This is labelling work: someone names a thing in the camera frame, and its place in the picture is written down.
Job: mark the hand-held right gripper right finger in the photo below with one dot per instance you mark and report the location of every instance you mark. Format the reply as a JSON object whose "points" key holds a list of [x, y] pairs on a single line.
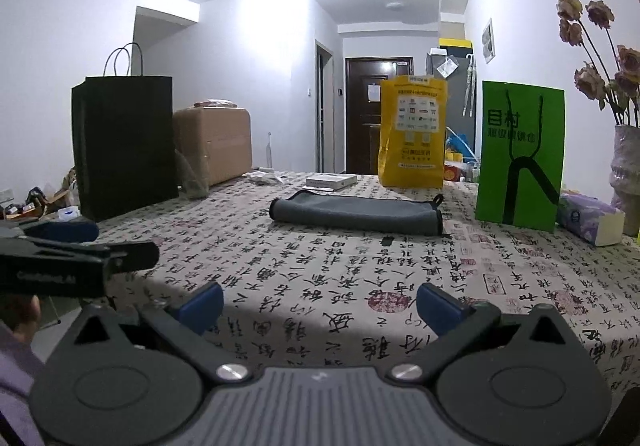
{"points": [[437, 308]]}

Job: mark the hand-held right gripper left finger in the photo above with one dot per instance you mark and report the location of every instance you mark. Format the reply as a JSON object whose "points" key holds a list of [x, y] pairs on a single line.
{"points": [[202, 307]]}

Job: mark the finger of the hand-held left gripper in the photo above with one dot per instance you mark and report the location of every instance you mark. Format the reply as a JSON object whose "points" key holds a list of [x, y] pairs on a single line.
{"points": [[135, 256], [65, 231]]}

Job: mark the grey fabric pouch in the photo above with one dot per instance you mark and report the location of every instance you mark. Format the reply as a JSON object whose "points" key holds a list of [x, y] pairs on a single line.
{"points": [[357, 213]]}

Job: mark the person's left forearm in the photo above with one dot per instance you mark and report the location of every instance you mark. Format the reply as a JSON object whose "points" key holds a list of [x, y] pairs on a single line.
{"points": [[15, 386]]}

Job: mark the person's left hand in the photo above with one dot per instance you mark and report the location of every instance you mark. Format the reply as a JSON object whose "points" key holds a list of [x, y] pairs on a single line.
{"points": [[17, 313]]}

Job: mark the clear plastic cup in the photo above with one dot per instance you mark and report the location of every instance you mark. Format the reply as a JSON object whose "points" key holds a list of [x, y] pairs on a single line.
{"points": [[192, 176]]}

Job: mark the black paper bag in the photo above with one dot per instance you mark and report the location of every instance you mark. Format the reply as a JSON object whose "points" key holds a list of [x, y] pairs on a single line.
{"points": [[125, 146]]}

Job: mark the calligraphy printed tablecloth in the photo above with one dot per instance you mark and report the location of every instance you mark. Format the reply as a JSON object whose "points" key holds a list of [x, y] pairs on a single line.
{"points": [[310, 266]]}

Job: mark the brown cardboard box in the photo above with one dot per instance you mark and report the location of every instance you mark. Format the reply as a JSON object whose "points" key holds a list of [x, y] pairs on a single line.
{"points": [[220, 141]]}

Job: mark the crumpled white paper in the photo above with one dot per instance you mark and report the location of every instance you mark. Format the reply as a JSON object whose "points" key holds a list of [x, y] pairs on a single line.
{"points": [[262, 175]]}

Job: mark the flat white box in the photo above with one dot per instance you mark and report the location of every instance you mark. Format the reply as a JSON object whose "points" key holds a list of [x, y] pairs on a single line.
{"points": [[331, 181]]}

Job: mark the green paper bag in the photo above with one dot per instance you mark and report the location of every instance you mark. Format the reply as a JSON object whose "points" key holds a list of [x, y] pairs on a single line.
{"points": [[520, 156]]}

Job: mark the yellow printed bag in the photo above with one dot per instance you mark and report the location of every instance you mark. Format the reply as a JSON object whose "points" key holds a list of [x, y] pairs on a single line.
{"points": [[412, 136]]}

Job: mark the purple tissue pack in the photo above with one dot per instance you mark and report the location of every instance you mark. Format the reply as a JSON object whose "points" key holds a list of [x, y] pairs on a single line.
{"points": [[587, 218]]}

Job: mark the dark wooden door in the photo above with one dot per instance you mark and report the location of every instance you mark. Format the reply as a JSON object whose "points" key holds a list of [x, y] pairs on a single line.
{"points": [[370, 116]]}

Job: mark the grey refrigerator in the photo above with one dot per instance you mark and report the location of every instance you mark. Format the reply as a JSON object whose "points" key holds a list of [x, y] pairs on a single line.
{"points": [[452, 91]]}

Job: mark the silver wrapped vase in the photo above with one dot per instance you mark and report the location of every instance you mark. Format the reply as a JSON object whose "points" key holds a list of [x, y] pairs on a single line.
{"points": [[627, 176]]}

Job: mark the yellow box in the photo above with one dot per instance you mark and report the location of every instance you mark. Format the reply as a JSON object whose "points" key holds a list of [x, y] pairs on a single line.
{"points": [[455, 43]]}

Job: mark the dried rose bouquet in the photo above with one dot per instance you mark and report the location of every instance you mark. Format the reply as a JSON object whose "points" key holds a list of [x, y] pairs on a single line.
{"points": [[600, 56]]}

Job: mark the round ceiling lamp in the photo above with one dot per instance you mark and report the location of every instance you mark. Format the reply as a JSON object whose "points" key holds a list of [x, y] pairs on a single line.
{"points": [[395, 6]]}

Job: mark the wall picture frame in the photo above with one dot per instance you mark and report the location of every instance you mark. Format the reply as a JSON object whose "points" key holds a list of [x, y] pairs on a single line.
{"points": [[488, 40]]}

